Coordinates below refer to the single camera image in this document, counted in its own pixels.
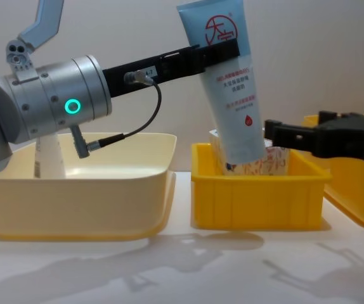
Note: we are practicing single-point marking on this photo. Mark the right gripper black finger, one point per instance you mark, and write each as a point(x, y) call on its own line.
point(293, 137)

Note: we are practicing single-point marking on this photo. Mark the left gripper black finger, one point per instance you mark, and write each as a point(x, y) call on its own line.
point(194, 60)

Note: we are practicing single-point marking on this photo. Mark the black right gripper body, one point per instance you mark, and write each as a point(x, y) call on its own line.
point(350, 136)

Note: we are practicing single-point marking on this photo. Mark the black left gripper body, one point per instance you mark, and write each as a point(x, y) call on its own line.
point(131, 80)

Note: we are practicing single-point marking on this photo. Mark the pale blue cosmetic tube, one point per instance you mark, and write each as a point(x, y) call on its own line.
point(232, 104)

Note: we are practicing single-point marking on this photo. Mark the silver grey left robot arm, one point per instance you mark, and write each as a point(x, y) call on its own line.
point(58, 95)

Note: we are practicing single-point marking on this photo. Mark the white package with orange print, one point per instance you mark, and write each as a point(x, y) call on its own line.
point(274, 163)

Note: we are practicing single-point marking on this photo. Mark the yellow plastic tray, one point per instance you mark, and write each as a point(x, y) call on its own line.
point(353, 196)

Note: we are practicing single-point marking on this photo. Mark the yellow plastic bin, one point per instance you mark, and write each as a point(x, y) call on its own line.
point(258, 202)

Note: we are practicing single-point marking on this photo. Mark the white plastic tube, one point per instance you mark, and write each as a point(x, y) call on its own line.
point(50, 158)

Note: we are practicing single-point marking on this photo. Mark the cream plastic tub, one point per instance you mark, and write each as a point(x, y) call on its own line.
point(74, 202)

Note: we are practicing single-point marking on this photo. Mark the white table cloth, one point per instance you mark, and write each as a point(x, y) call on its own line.
point(182, 269)

